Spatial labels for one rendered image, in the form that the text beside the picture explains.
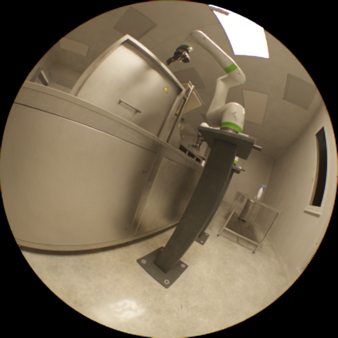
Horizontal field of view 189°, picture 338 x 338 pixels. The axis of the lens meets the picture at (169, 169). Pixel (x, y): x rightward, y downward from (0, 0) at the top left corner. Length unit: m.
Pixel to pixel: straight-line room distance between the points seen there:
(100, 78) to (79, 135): 0.35
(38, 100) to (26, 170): 0.22
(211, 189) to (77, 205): 0.57
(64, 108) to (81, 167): 0.21
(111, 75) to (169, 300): 1.27
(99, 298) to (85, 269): 0.19
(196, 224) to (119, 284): 0.58
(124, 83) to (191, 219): 0.80
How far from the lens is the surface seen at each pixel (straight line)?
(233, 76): 0.90
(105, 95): 0.60
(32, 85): 0.46
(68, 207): 0.48
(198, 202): 0.49
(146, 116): 0.68
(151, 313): 0.74
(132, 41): 0.81
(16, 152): 0.47
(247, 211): 3.20
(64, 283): 0.76
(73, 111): 0.38
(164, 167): 0.58
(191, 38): 0.90
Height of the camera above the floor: 0.71
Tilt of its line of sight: 4 degrees down
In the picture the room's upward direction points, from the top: 22 degrees clockwise
